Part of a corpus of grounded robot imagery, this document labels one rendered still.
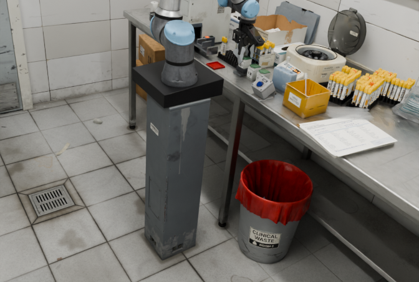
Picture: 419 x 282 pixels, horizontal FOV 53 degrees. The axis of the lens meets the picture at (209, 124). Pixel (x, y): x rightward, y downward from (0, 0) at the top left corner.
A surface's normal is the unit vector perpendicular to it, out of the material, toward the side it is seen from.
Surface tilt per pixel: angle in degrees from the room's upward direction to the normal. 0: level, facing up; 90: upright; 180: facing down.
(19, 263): 0
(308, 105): 90
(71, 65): 90
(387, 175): 0
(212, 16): 90
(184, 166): 90
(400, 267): 0
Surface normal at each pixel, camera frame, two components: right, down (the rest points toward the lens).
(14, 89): 0.56, 0.47
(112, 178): 0.09, -0.85
